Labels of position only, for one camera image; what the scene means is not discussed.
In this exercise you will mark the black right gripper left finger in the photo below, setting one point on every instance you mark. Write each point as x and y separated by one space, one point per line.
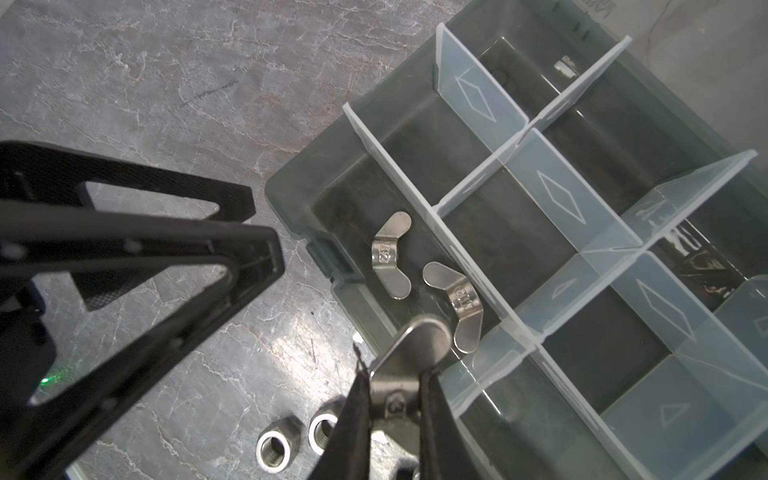
347 455

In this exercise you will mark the steel hex nut right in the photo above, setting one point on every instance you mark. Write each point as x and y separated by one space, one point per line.
323 423

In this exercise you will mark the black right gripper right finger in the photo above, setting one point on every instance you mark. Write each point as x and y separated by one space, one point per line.
442 452

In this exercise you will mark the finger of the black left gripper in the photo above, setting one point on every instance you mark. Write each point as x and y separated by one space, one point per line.
48 174
41 441

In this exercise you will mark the green plastic organizer box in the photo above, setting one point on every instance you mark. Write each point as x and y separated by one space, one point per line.
617 243

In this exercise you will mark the steel hex nut left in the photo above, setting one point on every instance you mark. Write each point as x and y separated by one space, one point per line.
278 444

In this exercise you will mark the steel wing nut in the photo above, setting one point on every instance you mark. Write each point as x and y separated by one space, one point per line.
395 375
384 255
465 301

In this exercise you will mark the steel hex nut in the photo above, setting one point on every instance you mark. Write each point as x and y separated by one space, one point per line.
323 423
278 444

